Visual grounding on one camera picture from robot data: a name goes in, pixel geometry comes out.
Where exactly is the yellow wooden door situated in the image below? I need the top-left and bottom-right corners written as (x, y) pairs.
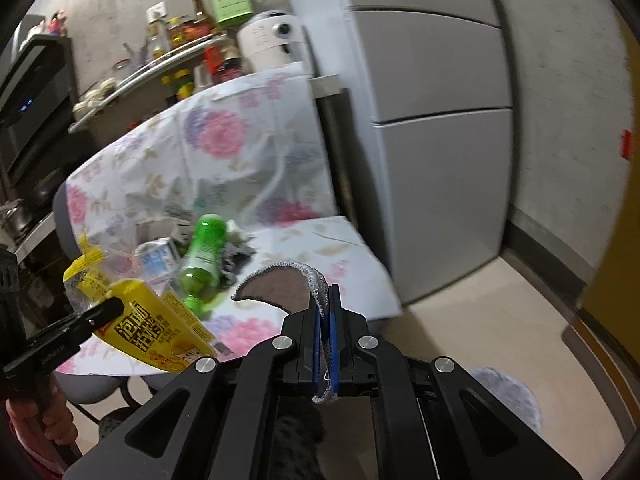
top-left (562, 10), bottom-right (640, 413)

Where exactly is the yellow snack packet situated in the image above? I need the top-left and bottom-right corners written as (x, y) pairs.
top-left (96, 279), bottom-right (219, 374)

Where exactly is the floral printed cloth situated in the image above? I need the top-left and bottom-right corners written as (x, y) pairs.
top-left (52, 62), bottom-right (404, 379)

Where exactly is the dark crumpled wrapper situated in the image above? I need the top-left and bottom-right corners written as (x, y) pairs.
top-left (220, 240), bottom-right (257, 282)

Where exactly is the grey refrigerator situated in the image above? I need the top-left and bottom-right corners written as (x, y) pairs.
top-left (277, 0), bottom-right (517, 307)

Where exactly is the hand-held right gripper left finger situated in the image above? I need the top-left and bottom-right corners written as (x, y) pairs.
top-left (60, 302), bottom-right (323, 480)

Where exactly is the yellow-capped bottle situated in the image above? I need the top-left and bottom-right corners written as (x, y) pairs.
top-left (162, 69), bottom-right (194, 99)

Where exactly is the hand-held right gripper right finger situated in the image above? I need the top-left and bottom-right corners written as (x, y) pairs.
top-left (326, 284), bottom-right (584, 480)

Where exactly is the grey fluffy rug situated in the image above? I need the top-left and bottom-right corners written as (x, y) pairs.
top-left (466, 367), bottom-right (544, 437)

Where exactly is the white cup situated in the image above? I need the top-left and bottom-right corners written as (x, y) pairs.
top-left (192, 64), bottom-right (214, 92)

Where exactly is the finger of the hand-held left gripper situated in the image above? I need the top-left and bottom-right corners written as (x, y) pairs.
top-left (76, 297), bottom-right (126, 337)

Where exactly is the dark sauce bottle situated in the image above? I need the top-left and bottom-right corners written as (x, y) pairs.
top-left (191, 0), bottom-right (214, 37)

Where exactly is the clear glass bottle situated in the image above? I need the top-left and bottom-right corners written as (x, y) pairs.
top-left (147, 22), bottom-right (169, 62)

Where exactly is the grey knitted sock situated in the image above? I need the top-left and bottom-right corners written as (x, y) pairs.
top-left (231, 260), bottom-right (342, 407)

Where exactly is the red jar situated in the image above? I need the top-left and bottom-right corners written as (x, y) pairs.
top-left (204, 45), bottom-right (241, 74)

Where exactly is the white round kitchen appliance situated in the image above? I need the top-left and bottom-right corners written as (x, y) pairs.
top-left (236, 8), bottom-right (309, 77)

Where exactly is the black oven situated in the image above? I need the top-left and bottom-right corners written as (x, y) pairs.
top-left (0, 35), bottom-right (79, 182)

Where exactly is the metal kitchen rack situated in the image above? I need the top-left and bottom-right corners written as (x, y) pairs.
top-left (67, 35), bottom-right (237, 134)

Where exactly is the white and blue milk carton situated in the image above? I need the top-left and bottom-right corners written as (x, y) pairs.
top-left (134, 237), bottom-right (184, 282)

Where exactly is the green plastic bottle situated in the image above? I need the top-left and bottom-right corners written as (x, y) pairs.
top-left (177, 213), bottom-right (229, 312)

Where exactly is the green box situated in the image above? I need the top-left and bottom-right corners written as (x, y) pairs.
top-left (209, 0), bottom-right (254, 25)

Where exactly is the person's left hand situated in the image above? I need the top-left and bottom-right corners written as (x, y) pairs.
top-left (7, 384), bottom-right (79, 467)

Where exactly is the clear bag with yellow header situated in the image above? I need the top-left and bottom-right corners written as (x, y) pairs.
top-left (62, 232), bottom-right (147, 312)

